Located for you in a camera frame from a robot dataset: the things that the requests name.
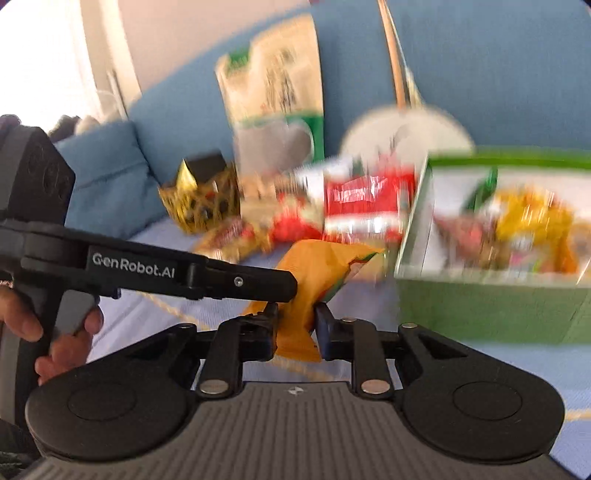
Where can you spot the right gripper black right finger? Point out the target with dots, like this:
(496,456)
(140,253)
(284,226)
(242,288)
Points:
(357,342)

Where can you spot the round painted hand fan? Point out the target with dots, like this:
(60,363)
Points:
(408,130)

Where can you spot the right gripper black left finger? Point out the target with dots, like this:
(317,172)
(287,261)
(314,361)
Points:
(243,339)

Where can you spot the red clear date snack bag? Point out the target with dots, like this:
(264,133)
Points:
(297,219)

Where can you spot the woven bamboo basket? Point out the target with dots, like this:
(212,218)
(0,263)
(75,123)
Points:
(197,206)

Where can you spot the clear peanut snack bag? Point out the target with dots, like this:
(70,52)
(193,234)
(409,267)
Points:
(233,240)

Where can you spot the orange snack packet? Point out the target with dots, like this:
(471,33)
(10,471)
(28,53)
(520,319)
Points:
(320,269)

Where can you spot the blue sofa cushion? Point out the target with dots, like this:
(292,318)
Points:
(115,193)

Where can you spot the yellow black packet in basket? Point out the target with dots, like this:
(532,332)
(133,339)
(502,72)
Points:
(199,169)

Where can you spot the green white cardboard box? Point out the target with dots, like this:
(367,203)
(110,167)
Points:
(472,304)

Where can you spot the blue fabric sofa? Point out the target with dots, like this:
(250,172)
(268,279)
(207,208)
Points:
(511,72)

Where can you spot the yellow candy packet in box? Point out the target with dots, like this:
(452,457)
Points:
(531,228)

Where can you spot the red white striped snack packet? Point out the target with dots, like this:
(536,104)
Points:
(361,203)

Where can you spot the large beige green grain bag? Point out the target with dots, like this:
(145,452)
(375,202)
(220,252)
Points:
(273,97)

